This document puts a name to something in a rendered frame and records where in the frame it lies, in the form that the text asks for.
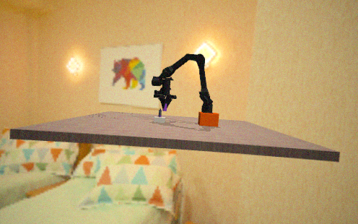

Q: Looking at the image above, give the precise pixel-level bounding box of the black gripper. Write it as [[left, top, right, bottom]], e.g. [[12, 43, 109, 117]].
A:
[[154, 86, 177, 108]]

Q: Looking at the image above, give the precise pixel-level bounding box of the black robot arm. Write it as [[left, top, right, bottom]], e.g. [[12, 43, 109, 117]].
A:
[[152, 53, 213, 113]]

